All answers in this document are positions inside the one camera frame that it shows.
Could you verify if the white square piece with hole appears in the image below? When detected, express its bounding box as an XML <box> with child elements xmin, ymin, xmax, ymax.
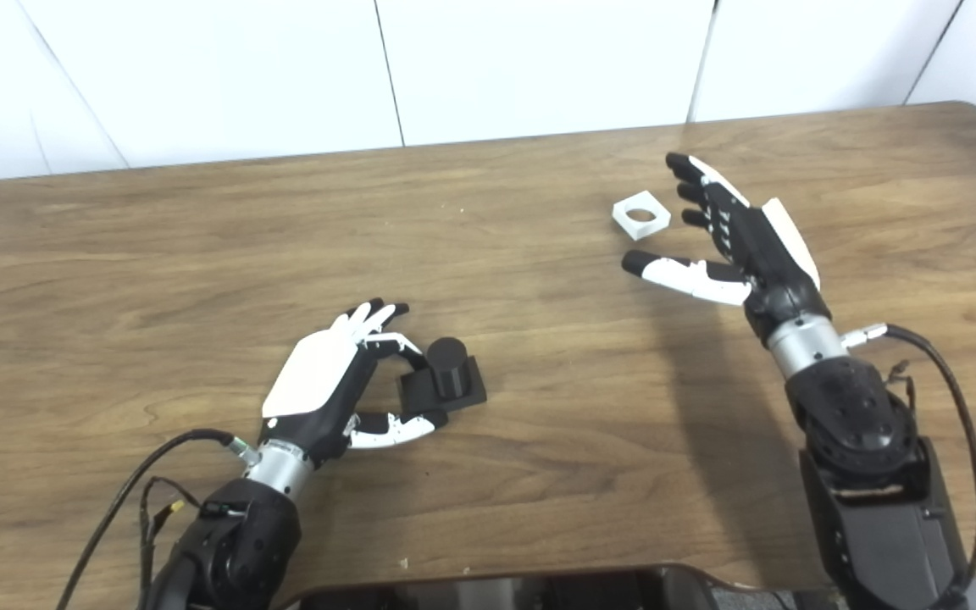
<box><xmin>612</xmin><ymin>191</ymin><xmax>672</xmax><ymax>241</ymax></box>

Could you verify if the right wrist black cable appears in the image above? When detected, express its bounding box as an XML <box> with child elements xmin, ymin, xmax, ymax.
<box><xmin>842</xmin><ymin>322</ymin><xmax>976</xmax><ymax>594</ymax></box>

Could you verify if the black peg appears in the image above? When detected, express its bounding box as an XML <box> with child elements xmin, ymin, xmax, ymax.
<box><xmin>395</xmin><ymin>337</ymin><xmax>488</xmax><ymax>414</ymax></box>

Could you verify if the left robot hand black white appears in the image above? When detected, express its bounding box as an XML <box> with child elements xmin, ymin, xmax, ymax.
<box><xmin>261</xmin><ymin>298</ymin><xmax>448</xmax><ymax>469</ymax></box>

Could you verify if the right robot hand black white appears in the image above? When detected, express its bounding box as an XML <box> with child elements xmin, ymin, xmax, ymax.
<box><xmin>621</xmin><ymin>152</ymin><xmax>832</xmax><ymax>344</ymax></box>

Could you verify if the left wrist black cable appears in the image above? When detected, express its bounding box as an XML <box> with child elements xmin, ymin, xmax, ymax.
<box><xmin>56</xmin><ymin>428</ymin><xmax>262</xmax><ymax>610</ymax></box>

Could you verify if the thin wire with yellow connector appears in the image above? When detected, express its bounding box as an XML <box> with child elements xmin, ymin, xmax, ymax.
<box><xmin>139</xmin><ymin>476</ymin><xmax>226</xmax><ymax>594</ymax></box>

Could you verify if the black glossy robot chest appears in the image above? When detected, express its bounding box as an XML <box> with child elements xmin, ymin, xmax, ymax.
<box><xmin>276</xmin><ymin>563</ymin><xmax>836</xmax><ymax>610</ymax></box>

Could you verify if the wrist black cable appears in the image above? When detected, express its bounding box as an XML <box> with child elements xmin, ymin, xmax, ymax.
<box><xmin>842</xmin><ymin>322</ymin><xmax>976</xmax><ymax>594</ymax></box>
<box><xmin>56</xmin><ymin>428</ymin><xmax>262</xmax><ymax>610</ymax></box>

